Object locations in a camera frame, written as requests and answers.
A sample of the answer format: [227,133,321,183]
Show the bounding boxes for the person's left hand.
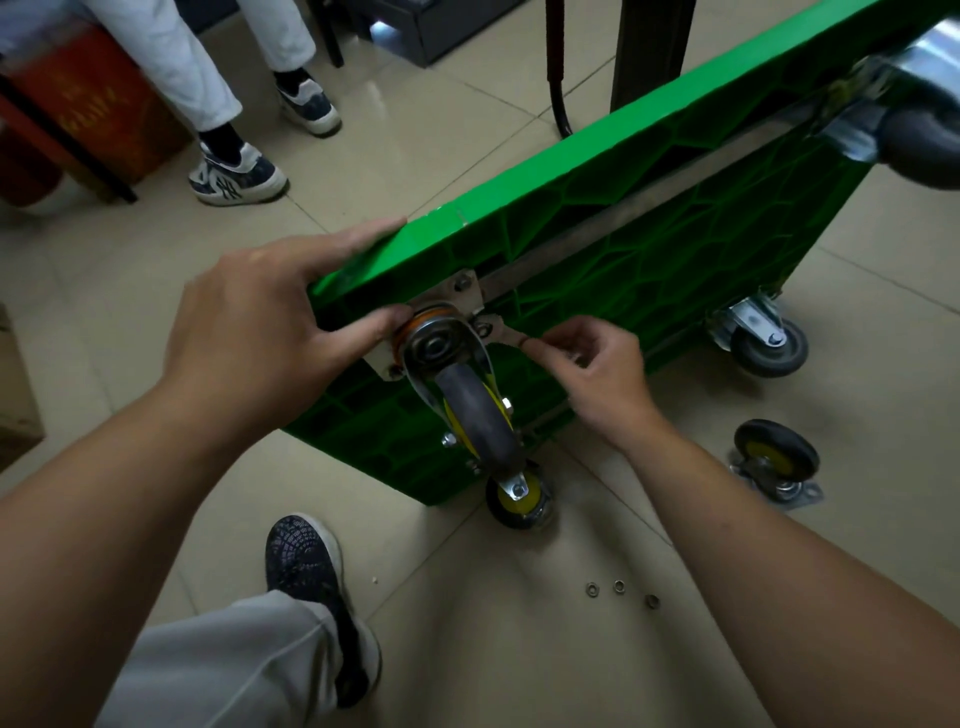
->
[161,217,416,445]

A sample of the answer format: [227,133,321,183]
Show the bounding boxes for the person's right hand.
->
[520,314,670,453]

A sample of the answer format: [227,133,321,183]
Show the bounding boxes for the silver wrench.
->
[472,314,588,367]

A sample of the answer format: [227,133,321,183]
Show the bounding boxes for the green platform trolley deck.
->
[284,0,960,508]

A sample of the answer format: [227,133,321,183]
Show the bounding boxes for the person's right forearm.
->
[622,419,960,728]

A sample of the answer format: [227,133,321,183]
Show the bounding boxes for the person's left forearm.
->
[0,371,253,728]

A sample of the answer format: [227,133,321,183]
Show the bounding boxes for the person's dark shoe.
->
[264,513,384,711]

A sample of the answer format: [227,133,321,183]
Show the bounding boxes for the person's light trousers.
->
[93,590,348,728]

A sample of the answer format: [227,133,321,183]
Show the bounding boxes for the brown cardboard box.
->
[0,303,46,474]

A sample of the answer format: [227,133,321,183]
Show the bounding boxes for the bystander in white trousers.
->
[0,0,346,205]

